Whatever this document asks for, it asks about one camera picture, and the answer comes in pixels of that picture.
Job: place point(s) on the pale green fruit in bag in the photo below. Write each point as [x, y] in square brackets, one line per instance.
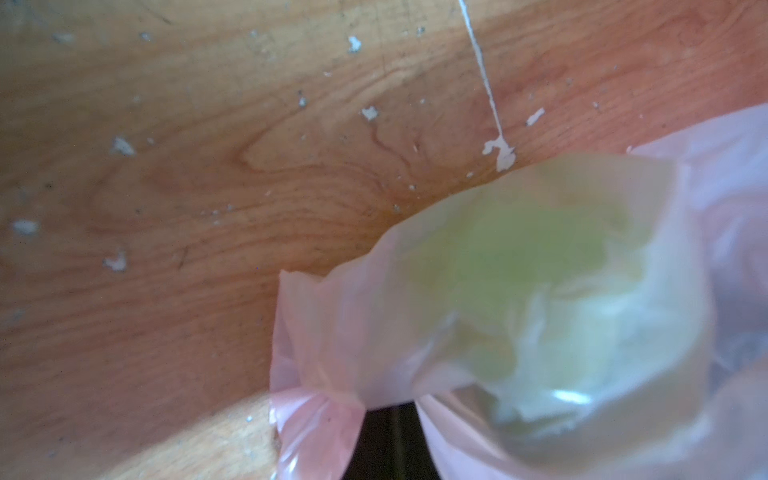
[547, 294]

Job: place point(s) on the pink plastic bag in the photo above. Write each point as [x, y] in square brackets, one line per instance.
[363, 337]

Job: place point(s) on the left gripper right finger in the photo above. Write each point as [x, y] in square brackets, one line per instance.
[411, 456]

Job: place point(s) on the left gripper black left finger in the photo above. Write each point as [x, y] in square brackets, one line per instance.
[373, 455]

